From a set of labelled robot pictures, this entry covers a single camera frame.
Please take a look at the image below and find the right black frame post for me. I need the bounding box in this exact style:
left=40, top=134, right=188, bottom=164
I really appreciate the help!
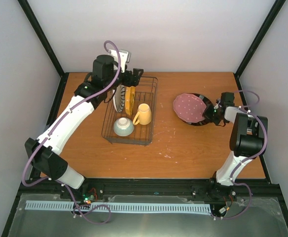
left=234, top=0, right=286, bottom=79

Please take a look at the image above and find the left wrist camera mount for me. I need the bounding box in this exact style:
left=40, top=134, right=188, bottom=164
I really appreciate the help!
left=108, top=49, right=131, bottom=73

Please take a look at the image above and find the black wire dish rack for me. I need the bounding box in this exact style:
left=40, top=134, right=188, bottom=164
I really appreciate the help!
left=101, top=76, right=158, bottom=147

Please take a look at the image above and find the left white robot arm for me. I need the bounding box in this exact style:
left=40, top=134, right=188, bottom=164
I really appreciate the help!
left=25, top=50, right=144, bottom=199

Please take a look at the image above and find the light blue slotted cable duct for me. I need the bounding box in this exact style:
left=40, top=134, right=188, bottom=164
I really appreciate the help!
left=25, top=200, right=211, bottom=215

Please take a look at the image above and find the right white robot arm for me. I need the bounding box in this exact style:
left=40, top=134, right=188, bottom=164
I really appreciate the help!
left=200, top=92, right=268, bottom=200

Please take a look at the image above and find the left black frame post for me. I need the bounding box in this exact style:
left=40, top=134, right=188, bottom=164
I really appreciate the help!
left=18, top=0, right=65, bottom=78

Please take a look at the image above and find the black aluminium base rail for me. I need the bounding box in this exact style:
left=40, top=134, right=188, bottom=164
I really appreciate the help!
left=20, top=177, right=283, bottom=204

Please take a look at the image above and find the white blue striped plate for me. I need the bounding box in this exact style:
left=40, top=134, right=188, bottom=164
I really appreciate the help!
left=113, top=85, right=126, bottom=113

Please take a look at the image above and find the pink polka dot plate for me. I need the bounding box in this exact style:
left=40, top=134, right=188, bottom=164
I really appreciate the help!
left=173, top=93, right=206, bottom=123

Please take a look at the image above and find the black bottom plate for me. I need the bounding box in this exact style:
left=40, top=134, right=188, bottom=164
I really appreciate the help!
left=187, top=93, right=213, bottom=126

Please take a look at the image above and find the yellow ceramic mug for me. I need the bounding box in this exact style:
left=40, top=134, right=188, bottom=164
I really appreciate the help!
left=133, top=103, right=152, bottom=125

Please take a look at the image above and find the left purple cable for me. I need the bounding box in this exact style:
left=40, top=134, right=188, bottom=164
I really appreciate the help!
left=22, top=40, right=122, bottom=225

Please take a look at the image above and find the black frame post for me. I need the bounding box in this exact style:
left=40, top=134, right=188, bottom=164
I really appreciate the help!
left=234, top=0, right=286, bottom=79
left=18, top=0, right=65, bottom=78

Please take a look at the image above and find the yellow scalloped plate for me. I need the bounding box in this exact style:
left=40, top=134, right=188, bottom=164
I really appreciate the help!
left=124, top=86, right=135, bottom=116

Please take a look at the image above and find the light green ceramic bowl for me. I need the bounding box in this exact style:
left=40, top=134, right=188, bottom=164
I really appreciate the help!
left=113, top=117, right=134, bottom=137

